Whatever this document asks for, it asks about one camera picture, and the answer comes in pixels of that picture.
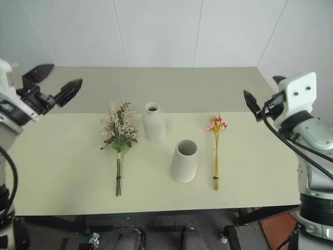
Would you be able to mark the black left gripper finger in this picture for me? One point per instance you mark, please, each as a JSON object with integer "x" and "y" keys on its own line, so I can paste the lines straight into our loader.
{"x": 69, "y": 91}
{"x": 39, "y": 74}

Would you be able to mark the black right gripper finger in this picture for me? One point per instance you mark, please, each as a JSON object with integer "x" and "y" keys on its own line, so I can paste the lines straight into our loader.
{"x": 251, "y": 104}
{"x": 279, "y": 79}

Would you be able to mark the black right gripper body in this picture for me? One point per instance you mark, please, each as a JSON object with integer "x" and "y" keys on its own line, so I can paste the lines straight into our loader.
{"x": 276, "y": 104}

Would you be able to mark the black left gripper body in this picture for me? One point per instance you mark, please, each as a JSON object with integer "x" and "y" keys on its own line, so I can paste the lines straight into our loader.
{"x": 36, "y": 100}

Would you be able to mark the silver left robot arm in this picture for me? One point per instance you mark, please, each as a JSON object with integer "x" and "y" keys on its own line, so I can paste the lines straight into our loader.
{"x": 5, "y": 138}

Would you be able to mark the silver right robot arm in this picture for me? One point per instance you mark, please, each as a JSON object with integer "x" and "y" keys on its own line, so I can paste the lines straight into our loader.
{"x": 316, "y": 135}

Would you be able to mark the white conical vase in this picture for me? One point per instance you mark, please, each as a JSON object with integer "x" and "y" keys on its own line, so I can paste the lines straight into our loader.
{"x": 184, "y": 164}

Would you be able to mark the white bottle-shaped vase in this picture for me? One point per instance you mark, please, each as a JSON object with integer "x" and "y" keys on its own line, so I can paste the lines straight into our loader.
{"x": 154, "y": 125}

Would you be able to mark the pink and yellow flower bunch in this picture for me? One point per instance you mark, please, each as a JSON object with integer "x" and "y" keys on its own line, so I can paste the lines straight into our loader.
{"x": 216, "y": 145}

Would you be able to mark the green and white dried bouquet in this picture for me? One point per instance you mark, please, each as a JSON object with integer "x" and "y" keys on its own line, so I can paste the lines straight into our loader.
{"x": 118, "y": 125}

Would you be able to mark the dark grey rounded shape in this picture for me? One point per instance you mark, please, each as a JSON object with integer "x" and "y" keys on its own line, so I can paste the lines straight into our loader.
{"x": 131, "y": 240}
{"x": 192, "y": 239}

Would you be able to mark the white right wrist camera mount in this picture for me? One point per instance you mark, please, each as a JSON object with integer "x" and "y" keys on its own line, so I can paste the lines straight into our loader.
{"x": 299, "y": 91}

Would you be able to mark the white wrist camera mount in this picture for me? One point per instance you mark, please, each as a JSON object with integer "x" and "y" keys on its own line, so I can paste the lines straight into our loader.
{"x": 5, "y": 75}
{"x": 299, "y": 91}

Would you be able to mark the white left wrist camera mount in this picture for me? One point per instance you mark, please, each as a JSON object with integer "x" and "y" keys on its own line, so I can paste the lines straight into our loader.
{"x": 5, "y": 75}

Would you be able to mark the black metal table frame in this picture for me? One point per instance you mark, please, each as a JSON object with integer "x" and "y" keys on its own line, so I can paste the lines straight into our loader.
{"x": 166, "y": 229}

